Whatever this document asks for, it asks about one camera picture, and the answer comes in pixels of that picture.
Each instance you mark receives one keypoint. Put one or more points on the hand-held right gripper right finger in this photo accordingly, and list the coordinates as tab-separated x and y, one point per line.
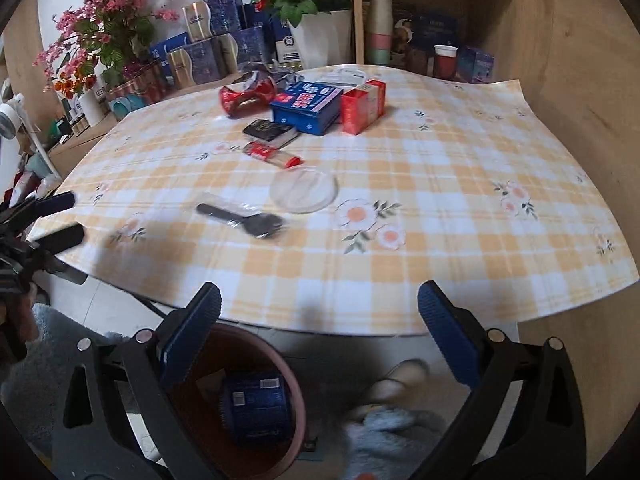
447	335

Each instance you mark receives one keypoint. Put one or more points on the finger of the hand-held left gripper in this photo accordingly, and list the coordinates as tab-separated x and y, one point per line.
55	202
62	237

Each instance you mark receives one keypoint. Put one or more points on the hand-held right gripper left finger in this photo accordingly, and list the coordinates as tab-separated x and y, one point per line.
192	335

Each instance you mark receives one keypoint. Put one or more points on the brown plastic bin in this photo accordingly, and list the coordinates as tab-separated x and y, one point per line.
220	355

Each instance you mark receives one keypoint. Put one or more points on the blue paper coffee bag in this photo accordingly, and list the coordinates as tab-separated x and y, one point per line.
255	405

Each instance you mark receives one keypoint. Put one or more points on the black plastic fork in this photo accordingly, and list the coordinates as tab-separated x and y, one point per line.
220	212

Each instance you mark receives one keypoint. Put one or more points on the clear round plastic lid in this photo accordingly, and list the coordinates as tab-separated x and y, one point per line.
305	192

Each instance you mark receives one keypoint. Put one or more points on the red tube packet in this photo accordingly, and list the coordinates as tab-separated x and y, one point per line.
270	154

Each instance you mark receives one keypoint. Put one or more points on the black packet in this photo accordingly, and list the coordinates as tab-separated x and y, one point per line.
270	131

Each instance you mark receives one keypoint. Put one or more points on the glossy red wrapper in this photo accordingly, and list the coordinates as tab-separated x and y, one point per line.
250	95

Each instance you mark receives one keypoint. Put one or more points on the small red box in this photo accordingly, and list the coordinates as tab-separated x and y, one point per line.
362	110

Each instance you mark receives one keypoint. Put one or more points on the small blue printed box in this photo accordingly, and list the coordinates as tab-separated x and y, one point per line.
305	110

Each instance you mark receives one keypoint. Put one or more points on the white printed pouch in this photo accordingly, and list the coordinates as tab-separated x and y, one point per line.
347	76

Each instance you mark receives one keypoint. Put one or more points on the red patterned cloth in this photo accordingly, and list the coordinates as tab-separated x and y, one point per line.
17	185

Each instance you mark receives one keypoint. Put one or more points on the wooden sideboard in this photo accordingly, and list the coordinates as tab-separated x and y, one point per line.
85	145

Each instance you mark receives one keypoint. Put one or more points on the beige slipper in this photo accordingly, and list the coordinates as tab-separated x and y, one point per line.
395	380

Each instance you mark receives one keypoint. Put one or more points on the row of small bottles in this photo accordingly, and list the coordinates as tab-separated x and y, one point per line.
77	124

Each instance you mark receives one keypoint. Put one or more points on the small white fan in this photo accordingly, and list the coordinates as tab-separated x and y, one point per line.
7	120

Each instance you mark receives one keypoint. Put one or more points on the white vase with orange flowers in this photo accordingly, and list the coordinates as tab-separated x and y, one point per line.
92	107

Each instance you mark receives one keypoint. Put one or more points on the person's right leg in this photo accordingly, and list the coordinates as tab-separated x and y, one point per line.
390	440

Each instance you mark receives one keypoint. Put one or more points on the patterned flower planter box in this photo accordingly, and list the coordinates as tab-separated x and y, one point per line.
140	90

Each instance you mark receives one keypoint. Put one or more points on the flat blue box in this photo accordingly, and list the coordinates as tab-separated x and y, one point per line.
167	45

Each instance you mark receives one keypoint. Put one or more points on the pink blossom flower arrangement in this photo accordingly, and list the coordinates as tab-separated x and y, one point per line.
100	10

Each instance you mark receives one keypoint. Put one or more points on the small purple blue box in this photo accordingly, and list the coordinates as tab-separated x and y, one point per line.
477	65

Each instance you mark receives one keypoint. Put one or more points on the red paper cup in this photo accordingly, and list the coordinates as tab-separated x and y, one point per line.
445	62

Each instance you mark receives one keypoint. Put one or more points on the brown cup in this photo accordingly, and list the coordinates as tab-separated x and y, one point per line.
421	62

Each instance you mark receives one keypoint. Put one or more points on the dark blue box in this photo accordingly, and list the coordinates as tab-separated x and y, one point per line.
260	19

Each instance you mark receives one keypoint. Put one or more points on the blue white label box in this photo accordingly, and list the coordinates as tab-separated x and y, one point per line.
287	47

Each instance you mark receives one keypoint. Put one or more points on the stack of pastel paper cups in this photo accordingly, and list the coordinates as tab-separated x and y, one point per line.
379	35

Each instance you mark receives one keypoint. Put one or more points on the blue picture box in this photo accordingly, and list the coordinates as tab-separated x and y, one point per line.
430	25

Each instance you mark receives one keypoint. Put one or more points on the red rose plant white pot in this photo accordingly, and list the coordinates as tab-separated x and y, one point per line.
320	35

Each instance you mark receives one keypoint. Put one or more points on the wooden bookshelf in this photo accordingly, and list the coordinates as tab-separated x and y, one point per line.
500	20

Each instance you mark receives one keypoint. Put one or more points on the black folding table frame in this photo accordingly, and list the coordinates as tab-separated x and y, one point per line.
152	307

